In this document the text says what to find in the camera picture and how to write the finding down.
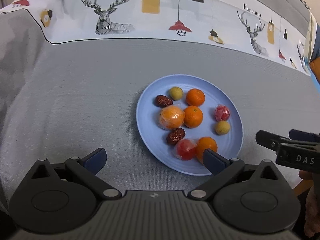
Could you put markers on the small bare orange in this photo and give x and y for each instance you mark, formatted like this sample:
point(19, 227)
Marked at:
point(195, 97)

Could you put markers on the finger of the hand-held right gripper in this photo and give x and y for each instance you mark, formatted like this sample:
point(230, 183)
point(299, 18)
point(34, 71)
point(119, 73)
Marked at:
point(305, 135)
point(267, 138)

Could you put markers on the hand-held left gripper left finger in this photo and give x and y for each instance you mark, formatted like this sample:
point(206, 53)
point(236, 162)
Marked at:
point(96, 158)

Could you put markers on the person's right hand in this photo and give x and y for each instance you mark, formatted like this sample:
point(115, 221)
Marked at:
point(313, 215)

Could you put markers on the large bare orange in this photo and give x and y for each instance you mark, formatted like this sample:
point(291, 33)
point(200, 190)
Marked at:
point(193, 116)

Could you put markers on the plastic-wrapped red fruit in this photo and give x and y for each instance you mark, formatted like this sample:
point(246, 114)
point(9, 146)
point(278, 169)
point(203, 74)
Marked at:
point(185, 149)

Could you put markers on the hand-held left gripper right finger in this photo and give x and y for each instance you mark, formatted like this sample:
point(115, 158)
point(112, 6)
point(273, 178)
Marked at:
point(212, 160)

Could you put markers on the blue round plate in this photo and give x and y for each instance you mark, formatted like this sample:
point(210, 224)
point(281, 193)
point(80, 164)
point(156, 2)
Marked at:
point(150, 120)

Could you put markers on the yellow-brown longan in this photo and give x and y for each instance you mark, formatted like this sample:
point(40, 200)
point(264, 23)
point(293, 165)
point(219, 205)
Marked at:
point(223, 127)
point(176, 93)

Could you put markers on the dried red date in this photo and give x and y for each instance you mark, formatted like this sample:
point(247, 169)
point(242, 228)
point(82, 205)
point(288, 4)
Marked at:
point(163, 101)
point(176, 136)

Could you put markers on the plastic-wrapped pink fruit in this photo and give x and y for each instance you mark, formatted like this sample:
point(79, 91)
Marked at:
point(222, 112)

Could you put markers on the grey headboard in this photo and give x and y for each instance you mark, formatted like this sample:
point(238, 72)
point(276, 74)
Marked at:
point(297, 2)

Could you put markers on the plastic-wrapped orange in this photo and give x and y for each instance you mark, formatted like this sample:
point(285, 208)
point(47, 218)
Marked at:
point(207, 143)
point(171, 117)

